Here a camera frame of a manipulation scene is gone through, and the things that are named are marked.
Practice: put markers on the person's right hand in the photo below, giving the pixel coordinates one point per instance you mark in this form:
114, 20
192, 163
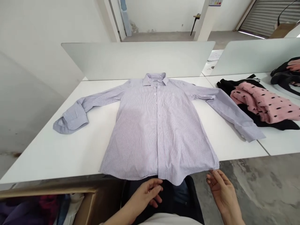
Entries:
223, 192

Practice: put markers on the person's left fingers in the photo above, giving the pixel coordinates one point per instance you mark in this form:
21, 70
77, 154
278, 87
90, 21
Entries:
156, 185

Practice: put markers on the black garment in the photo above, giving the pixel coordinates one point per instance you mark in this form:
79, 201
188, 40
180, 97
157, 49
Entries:
234, 85

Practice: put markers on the pink black-dotted garment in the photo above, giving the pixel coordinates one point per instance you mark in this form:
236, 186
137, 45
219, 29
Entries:
269, 103

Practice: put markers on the grey roller shutter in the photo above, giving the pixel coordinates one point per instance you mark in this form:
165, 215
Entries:
267, 14

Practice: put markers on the pale blue leaning board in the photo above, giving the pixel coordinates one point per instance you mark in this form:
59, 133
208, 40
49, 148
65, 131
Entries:
126, 22

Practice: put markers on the black and pink clothes pile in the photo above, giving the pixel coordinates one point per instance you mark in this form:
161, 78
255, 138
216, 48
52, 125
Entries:
284, 72

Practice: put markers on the dark-legged wooden table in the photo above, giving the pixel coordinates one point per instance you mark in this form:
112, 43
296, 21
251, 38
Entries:
196, 17

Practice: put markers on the cardboard box of clothes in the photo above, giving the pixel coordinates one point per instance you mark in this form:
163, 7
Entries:
46, 206

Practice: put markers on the wide white desk partition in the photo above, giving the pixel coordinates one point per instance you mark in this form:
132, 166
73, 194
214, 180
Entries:
138, 59

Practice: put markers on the striped light purple dress shirt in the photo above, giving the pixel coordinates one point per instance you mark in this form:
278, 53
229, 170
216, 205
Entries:
150, 122

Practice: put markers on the white paper sheets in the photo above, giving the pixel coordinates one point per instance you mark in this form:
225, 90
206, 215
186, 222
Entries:
214, 56

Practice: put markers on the person's body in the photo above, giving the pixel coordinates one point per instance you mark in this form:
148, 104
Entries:
168, 219

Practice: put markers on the person's right fingers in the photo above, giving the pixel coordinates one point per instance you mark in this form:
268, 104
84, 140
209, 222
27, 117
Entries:
214, 179

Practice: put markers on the brown cardboard box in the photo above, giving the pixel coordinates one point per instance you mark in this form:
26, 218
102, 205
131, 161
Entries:
282, 30

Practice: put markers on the person's left hand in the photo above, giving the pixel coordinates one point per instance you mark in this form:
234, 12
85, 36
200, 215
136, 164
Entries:
144, 193

